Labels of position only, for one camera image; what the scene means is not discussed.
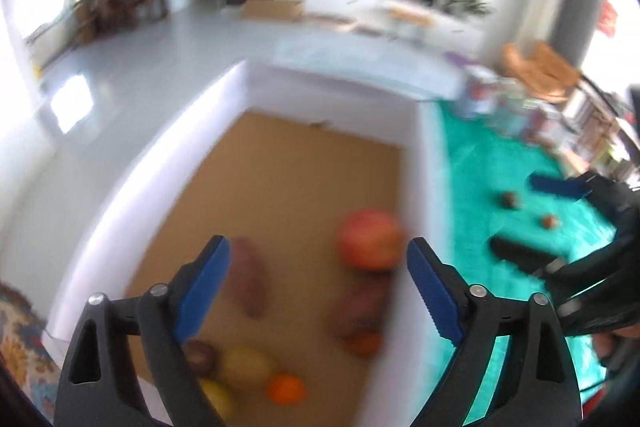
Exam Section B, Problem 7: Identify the person's right hand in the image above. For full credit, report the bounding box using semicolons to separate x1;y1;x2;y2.
592;327;640;370

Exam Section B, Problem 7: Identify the clear glass jar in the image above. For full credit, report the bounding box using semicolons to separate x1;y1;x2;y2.
495;84;531;135

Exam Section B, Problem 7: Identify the red apple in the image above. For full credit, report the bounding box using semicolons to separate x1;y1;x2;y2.
336;209;406;271

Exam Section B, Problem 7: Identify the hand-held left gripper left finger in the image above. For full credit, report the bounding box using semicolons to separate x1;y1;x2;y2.
52;235;232;427

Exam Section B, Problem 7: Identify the dark brown round fruit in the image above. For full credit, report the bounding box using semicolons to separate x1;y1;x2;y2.
183;340;219;377

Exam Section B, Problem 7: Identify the brown cardboard box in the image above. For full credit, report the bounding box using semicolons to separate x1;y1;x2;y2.
241;0;306;22

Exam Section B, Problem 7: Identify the elongated brown fruit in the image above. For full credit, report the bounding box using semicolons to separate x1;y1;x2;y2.
229;237;268;319

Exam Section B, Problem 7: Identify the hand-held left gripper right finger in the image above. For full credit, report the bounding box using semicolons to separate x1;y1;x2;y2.
406;237;583;427

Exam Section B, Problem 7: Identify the round brown speckled fruit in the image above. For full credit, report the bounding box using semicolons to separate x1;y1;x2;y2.
334;276;393;340

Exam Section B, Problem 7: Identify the small orange tangerine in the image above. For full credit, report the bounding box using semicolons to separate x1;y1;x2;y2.
345;331;383;359

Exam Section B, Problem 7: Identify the white television stand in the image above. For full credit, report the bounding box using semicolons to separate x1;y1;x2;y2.
277;0;486;58

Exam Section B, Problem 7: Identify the wooden side furniture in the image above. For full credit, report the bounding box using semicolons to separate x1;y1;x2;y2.
75;0;168;45

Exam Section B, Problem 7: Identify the orange lounge chair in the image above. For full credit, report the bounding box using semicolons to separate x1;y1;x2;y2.
501;41;583;104

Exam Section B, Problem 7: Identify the green potted plant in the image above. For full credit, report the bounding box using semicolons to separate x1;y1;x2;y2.
440;0;493;18

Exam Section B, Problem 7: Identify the colourful patterned rug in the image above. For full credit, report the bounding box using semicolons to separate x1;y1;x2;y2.
0;279;66;425

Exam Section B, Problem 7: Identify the red wall hanging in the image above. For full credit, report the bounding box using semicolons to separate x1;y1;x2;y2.
597;0;620;38

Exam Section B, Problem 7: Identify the white cardboard box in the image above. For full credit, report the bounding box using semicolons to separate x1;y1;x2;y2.
44;59;457;427

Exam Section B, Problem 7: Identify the green patterned tablecloth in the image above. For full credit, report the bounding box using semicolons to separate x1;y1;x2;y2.
419;98;632;427

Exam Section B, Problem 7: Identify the yellow-green pear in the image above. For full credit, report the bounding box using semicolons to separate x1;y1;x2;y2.
218;346;275;389

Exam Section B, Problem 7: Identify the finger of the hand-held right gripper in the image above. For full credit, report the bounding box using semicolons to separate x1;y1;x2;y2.
528;173;623;212
488;234;571;279

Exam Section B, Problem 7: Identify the yellow round fruit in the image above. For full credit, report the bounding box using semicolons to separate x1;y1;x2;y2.
199;379;235;420

